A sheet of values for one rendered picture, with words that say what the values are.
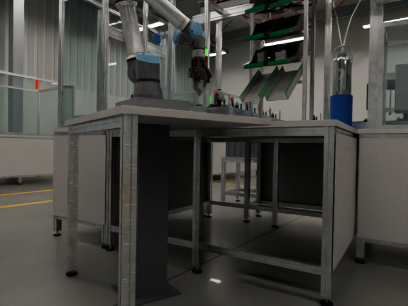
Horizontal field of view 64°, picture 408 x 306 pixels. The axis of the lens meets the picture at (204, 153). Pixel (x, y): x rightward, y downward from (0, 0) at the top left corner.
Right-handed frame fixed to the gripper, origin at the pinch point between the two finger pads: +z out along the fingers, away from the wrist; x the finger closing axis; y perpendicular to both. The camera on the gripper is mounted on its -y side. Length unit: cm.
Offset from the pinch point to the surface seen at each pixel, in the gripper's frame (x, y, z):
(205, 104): -17.0, -34.3, 0.7
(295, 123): 58, 5, 19
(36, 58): -780, -373, -212
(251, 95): 25.9, -15.4, 0.5
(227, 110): 16.4, -3.5, 9.9
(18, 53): -685, -270, -188
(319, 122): 69, 5, 19
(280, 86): 41.3, -20.2, -4.3
